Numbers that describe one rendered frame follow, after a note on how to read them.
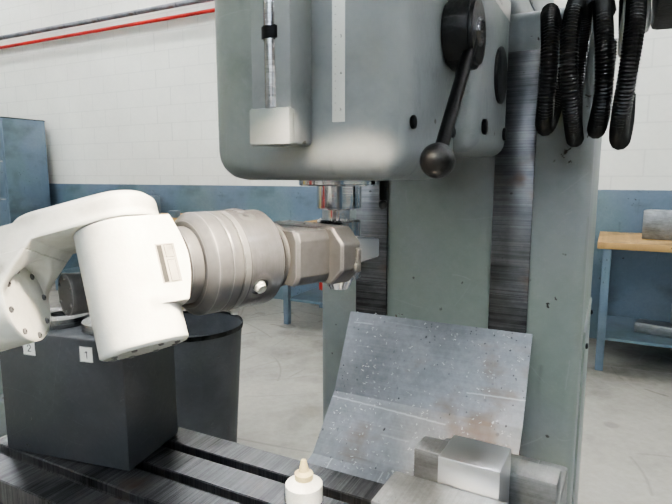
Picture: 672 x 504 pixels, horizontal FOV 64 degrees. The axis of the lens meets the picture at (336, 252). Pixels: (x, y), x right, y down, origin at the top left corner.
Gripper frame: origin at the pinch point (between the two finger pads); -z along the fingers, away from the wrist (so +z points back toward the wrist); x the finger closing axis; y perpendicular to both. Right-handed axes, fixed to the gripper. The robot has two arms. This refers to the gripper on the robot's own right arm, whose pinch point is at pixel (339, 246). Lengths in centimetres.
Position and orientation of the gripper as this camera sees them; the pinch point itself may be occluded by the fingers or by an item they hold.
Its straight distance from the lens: 57.5
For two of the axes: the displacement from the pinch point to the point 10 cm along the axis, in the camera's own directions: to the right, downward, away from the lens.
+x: -7.0, -1.0, 7.1
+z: -7.1, 0.9, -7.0
